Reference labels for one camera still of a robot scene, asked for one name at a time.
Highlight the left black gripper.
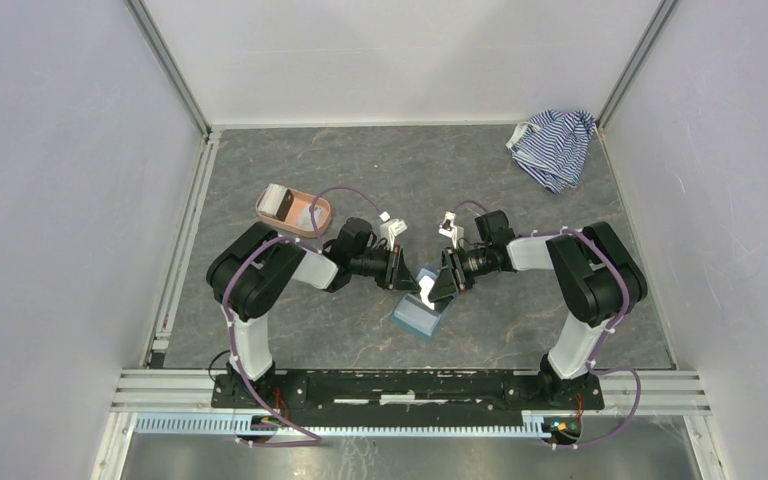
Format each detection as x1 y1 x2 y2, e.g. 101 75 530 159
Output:
350 243 421 293

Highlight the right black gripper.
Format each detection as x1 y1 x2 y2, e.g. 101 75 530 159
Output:
428 244 494 300

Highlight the teal card holder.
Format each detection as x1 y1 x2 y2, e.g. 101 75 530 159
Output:
390 267 453 341

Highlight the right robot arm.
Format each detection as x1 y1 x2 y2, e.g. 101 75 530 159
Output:
428 210 648 408

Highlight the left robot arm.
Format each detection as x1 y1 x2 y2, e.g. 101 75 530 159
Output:
205 217 420 408

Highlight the white VIP card in tray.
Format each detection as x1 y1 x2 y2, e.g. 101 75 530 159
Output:
296 206 328 230

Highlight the stack of credit cards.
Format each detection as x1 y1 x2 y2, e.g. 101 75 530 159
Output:
257 183 289 218

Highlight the pink oval tray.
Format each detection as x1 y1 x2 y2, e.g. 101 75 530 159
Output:
255 183 332 238

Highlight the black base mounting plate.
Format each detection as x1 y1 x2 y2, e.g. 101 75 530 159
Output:
211 369 605 428

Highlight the blue striped cloth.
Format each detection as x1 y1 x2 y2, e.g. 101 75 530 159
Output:
505 110 598 194

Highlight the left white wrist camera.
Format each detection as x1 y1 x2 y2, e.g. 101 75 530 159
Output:
379 211 408 250

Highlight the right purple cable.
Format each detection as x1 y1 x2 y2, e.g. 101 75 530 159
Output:
453 200 642 450

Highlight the aluminium frame rail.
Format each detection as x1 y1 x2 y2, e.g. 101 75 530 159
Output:
92 369 727 479

